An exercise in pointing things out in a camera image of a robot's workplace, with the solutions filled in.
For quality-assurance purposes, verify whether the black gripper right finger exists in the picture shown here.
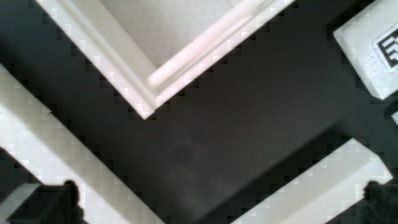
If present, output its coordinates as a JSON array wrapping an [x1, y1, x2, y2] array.
[[355, 181, 398, 224]]

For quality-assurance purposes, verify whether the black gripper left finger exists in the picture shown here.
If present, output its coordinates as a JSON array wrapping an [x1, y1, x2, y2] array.
[[0, 181, 79, 224]]

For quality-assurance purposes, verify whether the white cabinet body box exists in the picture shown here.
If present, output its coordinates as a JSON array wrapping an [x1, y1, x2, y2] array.
[[35, 0, 294, 117]]

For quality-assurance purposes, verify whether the white U-shaped workspace fence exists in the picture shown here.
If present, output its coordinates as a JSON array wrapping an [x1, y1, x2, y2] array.
[[0, 65, 163, 224]]

